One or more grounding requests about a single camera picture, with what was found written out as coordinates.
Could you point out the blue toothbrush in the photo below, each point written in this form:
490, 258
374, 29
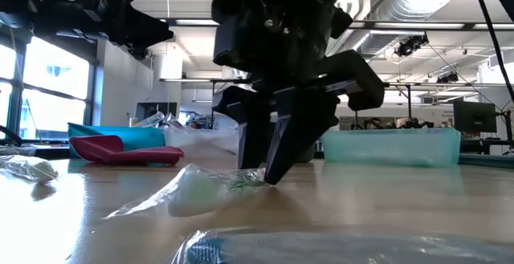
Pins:
154, 120
321, 250

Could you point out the black ceiling spotlight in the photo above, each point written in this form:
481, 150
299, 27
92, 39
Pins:
447, 78
409, 45

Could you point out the magenta plastic bin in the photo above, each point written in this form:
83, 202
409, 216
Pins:
120, 155

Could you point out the black computer monitor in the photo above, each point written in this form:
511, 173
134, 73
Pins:
475, 116
152, 109

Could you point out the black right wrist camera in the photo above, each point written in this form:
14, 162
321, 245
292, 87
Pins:
235, 39

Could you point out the black background robot arm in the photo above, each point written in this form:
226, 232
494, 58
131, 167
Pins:
413, 124

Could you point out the white translucent bin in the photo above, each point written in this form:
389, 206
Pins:
201, 141

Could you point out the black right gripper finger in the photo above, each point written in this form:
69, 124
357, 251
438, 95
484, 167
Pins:
305, 123
253, 127

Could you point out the light green translucent bin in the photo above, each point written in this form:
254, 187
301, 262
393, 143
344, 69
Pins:
389, 147

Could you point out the blue plastic bin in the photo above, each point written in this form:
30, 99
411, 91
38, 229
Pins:
120, 135

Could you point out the ceiling light strip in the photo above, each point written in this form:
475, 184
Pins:
197, 22
441, 26

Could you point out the black round wall fixture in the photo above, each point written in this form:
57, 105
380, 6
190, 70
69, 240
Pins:
139, 52

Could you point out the yellow cup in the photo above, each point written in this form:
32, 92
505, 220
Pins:
133, 123

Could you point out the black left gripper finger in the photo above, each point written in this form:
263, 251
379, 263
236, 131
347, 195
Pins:
136, 31

